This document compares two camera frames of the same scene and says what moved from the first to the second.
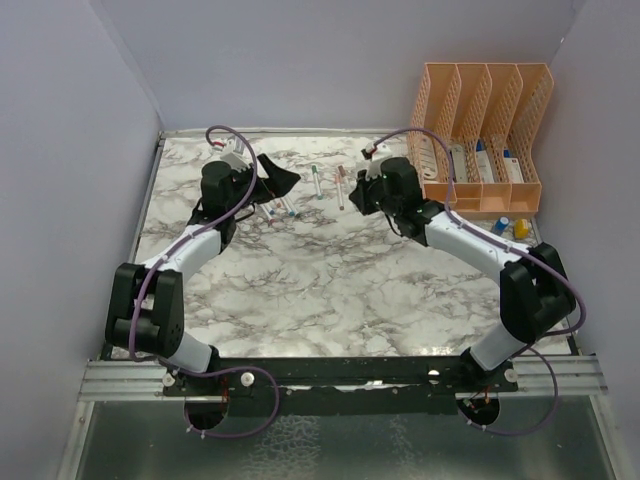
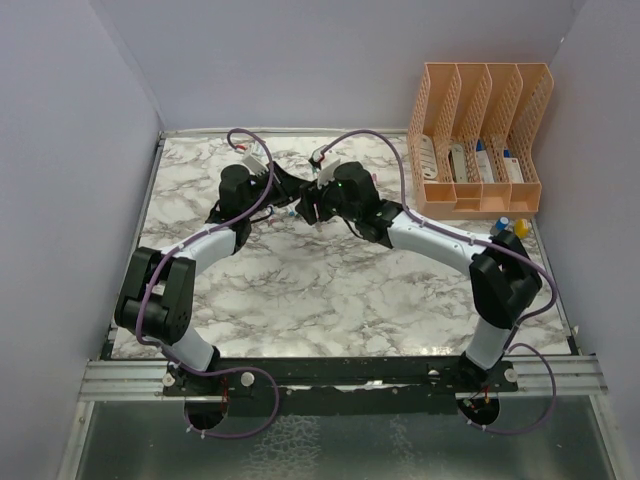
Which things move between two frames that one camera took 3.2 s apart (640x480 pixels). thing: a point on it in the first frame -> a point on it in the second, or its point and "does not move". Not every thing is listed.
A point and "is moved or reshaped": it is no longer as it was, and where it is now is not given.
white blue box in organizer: [483, 162] does not move
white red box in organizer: [513, 171] does not move
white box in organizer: [459, 162] does not move
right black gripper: [359, 195] -> [309, 196]
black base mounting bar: [337, 376] does not move
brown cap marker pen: [341, 174] is moved or reshaped
